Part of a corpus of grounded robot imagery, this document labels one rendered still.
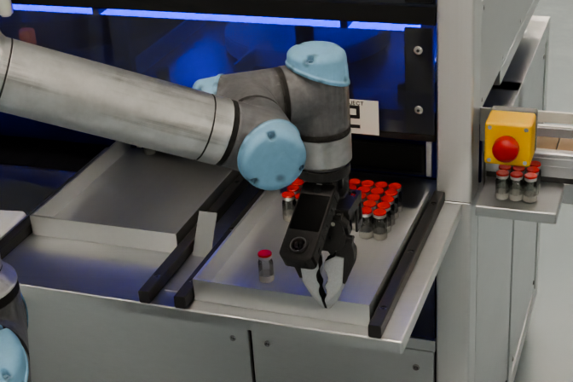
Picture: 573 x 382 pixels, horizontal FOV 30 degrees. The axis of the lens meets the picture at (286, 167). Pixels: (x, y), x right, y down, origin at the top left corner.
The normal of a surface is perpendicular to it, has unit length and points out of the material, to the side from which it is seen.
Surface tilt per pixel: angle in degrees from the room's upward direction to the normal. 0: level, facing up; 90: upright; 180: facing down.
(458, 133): 90
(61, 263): 0
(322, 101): 90
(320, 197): 31
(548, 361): 0
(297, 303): 90
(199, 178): 0
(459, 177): 90
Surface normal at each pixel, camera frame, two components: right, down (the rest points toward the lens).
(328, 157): 0.19, 0.42
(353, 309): -0.34, 0.43
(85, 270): -0.06, -0.90
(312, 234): -0.27, -0.56
